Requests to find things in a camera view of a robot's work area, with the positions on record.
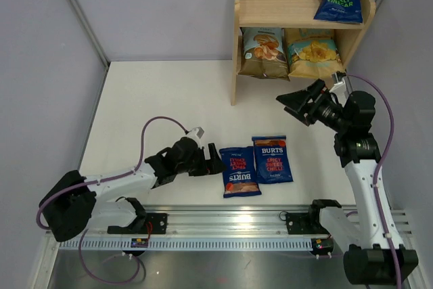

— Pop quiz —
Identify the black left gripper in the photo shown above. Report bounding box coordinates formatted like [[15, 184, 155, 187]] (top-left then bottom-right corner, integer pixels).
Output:
[[176, 143, 227, 177]]

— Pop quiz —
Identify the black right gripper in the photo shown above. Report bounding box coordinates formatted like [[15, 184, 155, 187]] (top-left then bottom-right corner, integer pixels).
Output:
[[277, 79, 350, 133]]

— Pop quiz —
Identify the blue upside-down Burts chilli bag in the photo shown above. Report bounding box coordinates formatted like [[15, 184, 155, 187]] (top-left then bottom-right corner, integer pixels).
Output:
[[219, 146, 262, 198]]

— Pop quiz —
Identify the large kettle cooked chips bag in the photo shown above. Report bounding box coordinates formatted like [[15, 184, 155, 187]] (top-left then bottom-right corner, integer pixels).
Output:
[[284, 28, 344, 79]]

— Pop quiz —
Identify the olive light-blue chips bag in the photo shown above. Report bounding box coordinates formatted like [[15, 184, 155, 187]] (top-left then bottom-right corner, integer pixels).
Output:
[[239, 27, 289, 80]]

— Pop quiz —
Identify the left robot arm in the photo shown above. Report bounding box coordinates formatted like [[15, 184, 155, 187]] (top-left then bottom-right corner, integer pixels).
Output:
[[37, 137, 226, 242]]

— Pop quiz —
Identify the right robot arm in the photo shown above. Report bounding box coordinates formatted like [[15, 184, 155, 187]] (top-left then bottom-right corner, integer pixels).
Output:
[[276, 79, 419, 288]]

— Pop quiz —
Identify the wooden two-tier shelf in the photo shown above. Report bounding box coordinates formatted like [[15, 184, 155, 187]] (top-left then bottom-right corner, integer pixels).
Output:
[[231, 0, 376, 105]]

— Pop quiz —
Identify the blue spicy sweet chilli bag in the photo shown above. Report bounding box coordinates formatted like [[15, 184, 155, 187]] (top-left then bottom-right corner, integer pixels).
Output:
[[252, 135, 293, 185]]

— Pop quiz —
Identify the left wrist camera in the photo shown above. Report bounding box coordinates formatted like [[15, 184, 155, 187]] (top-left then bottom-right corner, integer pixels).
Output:
[[185, 127, 204, 143]]

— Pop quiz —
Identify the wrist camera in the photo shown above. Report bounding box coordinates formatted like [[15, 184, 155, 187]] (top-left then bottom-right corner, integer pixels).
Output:
[[185, 127, 204, 143], [329, 72, 347, 95]]

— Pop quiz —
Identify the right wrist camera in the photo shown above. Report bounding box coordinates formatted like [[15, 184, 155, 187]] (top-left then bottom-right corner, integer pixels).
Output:
[[329, 72, 347, 95]]

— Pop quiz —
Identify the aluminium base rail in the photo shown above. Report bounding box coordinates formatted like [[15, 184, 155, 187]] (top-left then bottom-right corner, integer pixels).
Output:
[[45, 202, 413, 252]]

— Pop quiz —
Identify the aluminium corner frame post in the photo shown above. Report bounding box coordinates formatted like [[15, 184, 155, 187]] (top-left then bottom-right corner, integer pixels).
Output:
[[67, 0, 110, 70]]

